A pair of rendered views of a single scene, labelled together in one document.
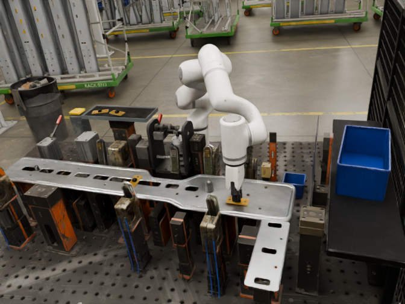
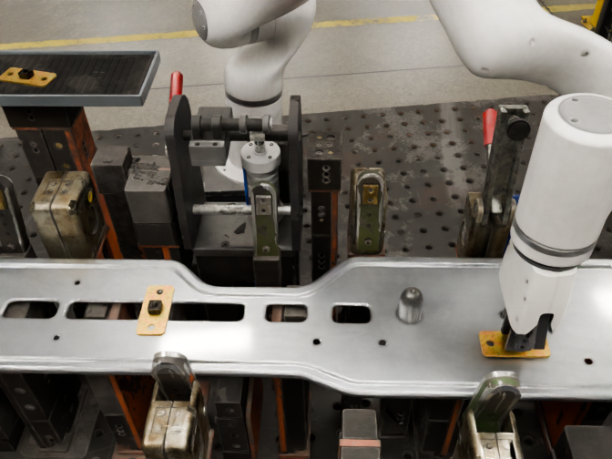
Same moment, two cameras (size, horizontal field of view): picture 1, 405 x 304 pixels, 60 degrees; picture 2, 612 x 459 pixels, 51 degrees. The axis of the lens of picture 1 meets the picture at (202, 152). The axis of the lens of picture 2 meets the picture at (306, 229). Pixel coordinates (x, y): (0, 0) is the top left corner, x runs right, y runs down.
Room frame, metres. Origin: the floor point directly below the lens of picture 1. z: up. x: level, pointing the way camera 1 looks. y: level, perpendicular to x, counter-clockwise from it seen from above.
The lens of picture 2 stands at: (0.69, 0.29, 1.67)
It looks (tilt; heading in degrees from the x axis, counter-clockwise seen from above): 44 degrees down; 341
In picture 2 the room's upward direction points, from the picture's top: 1 degrees counter-clockwise
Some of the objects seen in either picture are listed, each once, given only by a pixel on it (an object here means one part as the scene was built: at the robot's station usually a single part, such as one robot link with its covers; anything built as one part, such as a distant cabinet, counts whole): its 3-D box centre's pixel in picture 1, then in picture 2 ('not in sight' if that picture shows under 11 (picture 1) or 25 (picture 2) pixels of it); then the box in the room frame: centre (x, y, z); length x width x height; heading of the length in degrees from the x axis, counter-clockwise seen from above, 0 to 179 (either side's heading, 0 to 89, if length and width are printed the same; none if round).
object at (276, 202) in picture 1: (129, 182); (140, 316); (1.27, 0.33, 1.00); 1.38 x 0.22 x 0.02; 68
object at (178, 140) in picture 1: (175, 168); (248, 233); (1.42, 0.14, 0.94); 0.18 x 0.13 x 0.49; 68
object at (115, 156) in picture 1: (125, 178); (90, 277); (1.47, 0.40, 0.89); 0.13 x 0.11 x 0.38; 158
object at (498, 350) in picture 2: (237, 199); (515, 341); (1.05, -0.11, 1.01); 0.08 x 0.04 x 0.01; 68
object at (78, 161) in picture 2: (129, 152); (75, 189); (1.67, 0.39, 0.92); 0.10 x 0.08 x 0.45; 68
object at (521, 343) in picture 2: (235, 196); (525, 341); (1.03, -0.10, 1.05); 0.03 x 0.03 x 0.07; 68
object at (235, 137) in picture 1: (234, 135); (577, 169); (1.05, -0.11, 1.28); 0.09 x 0.08 x 0.13; 97
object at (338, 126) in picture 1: (360, 173); not in sight; (1.12, -0.60, 1.01); 0.90 x 0.22 x 0.03; 158
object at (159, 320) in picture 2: (134, 180); (155, 307); (1.27, 0.30, 1.01); 0.08 x 0.04 x 0.01; 159
